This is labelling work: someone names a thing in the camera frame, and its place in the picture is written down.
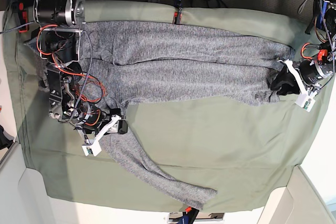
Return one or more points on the left orange black clamp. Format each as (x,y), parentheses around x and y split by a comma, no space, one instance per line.
(21,16)

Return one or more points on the grey heathered T-shirt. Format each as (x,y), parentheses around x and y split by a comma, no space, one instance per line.
(144,62)

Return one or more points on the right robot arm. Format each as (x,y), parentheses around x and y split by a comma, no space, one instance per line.
(58,42)

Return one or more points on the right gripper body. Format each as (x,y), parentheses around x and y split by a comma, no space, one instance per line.
(89,119)

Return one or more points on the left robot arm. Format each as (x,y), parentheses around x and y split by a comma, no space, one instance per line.
(323,22)

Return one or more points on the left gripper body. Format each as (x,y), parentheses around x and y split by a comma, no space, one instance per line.
(314,73)

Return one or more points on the top centre blue clamp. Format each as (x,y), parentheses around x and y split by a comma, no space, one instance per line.
(178,14)

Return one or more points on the green table cloth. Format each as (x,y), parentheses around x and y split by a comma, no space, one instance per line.
(244,152)

